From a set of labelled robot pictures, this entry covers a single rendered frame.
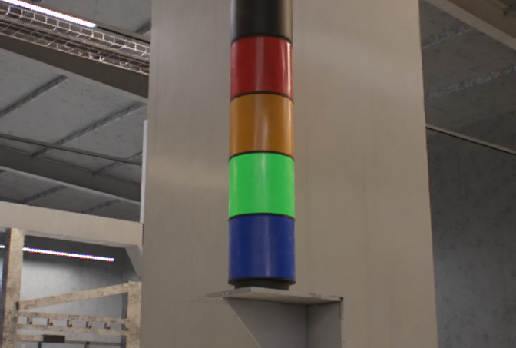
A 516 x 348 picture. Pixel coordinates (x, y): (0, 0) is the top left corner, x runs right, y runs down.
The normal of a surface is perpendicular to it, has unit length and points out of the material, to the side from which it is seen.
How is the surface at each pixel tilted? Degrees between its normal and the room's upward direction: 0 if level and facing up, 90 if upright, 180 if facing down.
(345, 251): 90
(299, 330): 90
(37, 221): 90
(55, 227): 90
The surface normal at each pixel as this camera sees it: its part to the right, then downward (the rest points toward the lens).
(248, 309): 0.64, -0.22
